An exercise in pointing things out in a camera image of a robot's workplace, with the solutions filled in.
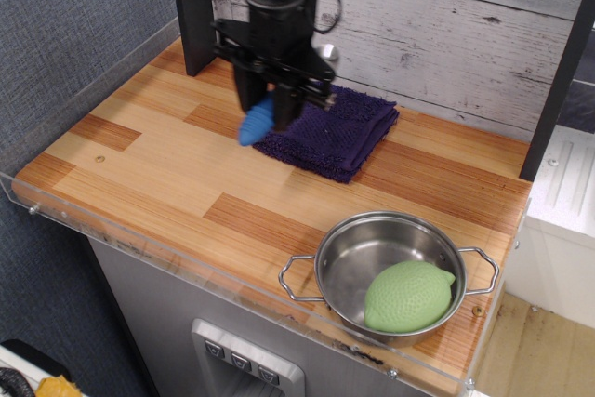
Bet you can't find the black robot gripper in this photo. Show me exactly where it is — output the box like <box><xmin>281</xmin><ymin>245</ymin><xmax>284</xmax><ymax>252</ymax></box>
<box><xmin>213</xmin><ymin>0</ymin><xmax>335</xmax><ymax>132</ymax></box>

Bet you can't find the black ribbed hose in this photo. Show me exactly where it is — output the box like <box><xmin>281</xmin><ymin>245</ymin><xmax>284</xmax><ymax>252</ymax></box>
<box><xmin>0</xmin><ymin>367</ymin><xmax>30</xmax><ymax>397</ymax></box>

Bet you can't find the dark right shelf post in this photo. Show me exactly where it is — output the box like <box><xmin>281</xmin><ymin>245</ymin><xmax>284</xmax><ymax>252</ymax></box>
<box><xmin>519</xmin><ymin>0</ymin><xmax>594</xmax><ymax>181</ymax></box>

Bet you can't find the dark left shelf post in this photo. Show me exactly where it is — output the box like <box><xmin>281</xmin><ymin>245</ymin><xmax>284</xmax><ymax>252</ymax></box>
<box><xmin>176</xmin><ymin>0</ymin><xmax>216</xmax><ymax>76</ymax></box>

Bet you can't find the stainless steel pot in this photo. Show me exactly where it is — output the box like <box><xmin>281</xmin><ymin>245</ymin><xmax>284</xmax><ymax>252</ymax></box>
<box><xmin>278</xmin><ymin>210</ymin><xmax>501</xmax><ymax>350</ymax></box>

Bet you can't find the yellow object at corner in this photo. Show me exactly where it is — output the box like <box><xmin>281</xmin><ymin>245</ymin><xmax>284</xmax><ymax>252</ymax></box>
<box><xmin>34</xmin><ymin>376</ymin><xmax>83</xmax><ymax>397</ymax></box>

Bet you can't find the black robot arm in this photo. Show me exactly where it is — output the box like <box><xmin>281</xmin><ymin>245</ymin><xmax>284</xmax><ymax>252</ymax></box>
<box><xmin>213</xmin><ymin>0</ymin><xmax>336</xmax><ymax>131</ymax></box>

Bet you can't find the clear acrylic table guard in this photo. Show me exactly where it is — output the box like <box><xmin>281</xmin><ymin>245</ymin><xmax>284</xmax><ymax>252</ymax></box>
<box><xmin>3</xmin><ymin>165</ymin><xmax>530</xmax><ymax>396</ymax></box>

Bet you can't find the grey cabinet with dispenser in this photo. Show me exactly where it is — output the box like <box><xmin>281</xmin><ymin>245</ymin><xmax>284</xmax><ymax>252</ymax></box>
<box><xmin>90</xmin><ymin>240</ymin><xmax>423</xmax><ymax>396</ymax></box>

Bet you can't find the green plastic lime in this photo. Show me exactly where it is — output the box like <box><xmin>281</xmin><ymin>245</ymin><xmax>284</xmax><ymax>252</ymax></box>
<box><xmin>364</xmin><ymin>260</ymin><xmax>456</xmax><ymax>334</ymax></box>

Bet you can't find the white appliance at right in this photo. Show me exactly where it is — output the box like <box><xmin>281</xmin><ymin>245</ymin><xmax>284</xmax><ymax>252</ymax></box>
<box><xmin>503</xmin><ymin>126</ymin><xmax>594</xmax><ymax>327</ymax></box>

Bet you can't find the dark shelf post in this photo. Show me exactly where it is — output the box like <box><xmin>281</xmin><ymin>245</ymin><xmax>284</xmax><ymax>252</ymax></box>
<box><xmin>519</xmin><ymin>0</ymin><xmax>594</xmax><ymax>181</ymax></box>
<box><xmin>176</xmin><ymin>0</ymin><xmax>216</xmax><ymax>76</ymax></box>

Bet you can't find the blue handled metal spoon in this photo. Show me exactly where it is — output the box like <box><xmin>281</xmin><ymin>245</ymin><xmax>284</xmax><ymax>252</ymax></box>
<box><xmin>237</xmin><ymin>43</ymin><xmax>340</xmax><ymax>146</ymax></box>

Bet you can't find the violet folded cloth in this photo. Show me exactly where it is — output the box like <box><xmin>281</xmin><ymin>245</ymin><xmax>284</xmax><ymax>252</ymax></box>
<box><xmin>253</xmin><ymin>86</ymin><xmax>399</xmax><ymax>183</ymax></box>

